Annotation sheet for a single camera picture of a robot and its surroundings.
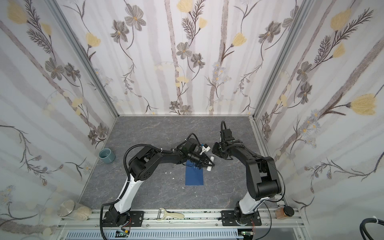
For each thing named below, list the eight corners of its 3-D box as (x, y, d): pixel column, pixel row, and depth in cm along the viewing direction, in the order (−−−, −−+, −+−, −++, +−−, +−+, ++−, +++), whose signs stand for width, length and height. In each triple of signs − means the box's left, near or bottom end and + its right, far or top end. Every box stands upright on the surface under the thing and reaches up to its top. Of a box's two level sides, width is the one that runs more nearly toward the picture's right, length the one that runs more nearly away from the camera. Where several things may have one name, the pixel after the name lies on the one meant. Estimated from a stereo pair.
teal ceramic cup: (102, 163, 96) (96, 157, 90) (106, 153, 101) (101, 148, 95) (113, 163, 96) (108, 157, 91) (117, 154, 101) (112, 148, 95)
